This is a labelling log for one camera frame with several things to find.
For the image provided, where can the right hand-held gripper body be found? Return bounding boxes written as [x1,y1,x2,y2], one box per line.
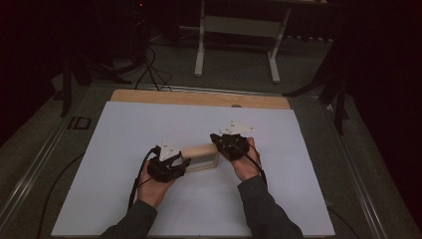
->
[216,120,256,162]

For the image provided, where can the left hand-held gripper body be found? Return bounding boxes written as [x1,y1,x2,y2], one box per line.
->
[146,140,182,184]

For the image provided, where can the wooden picture frame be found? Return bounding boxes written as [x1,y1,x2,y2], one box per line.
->
[180,142,221,173]

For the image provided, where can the person's left hand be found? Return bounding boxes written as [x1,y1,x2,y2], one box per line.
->
[136,161,175,209]

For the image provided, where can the person's right hand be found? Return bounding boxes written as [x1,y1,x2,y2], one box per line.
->
[231,136,261,183]

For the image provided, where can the white table sheet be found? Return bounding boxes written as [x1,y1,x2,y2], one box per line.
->
[51,101,336,238]

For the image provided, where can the black floor socket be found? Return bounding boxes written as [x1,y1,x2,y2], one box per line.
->
[67,116,93,130]

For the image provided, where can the black stand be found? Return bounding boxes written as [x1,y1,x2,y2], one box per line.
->
[283,33,351,135]
[59,49,133,118]

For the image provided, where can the left hand-held gripper cable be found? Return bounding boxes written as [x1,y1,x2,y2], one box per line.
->
[126,144,161,211]

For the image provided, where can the hand-held gripper cable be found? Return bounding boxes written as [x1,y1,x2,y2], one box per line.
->
[232,136,269,187]
[126,144,161,211]

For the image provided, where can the right hand-held gripper cable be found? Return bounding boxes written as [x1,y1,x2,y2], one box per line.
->
[232,136,269,187]

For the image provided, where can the black floor cables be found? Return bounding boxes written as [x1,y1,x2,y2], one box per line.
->
[133,43,174,93]

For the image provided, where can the black floor cable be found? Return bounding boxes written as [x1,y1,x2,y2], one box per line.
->
[35,151,86,239]

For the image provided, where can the white metal desk frame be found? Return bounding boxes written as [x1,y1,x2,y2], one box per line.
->
[193,0,294,85]

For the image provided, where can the metal floor rail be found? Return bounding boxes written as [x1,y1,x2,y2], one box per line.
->
[0,114,69,228]
[323,103,390,239]

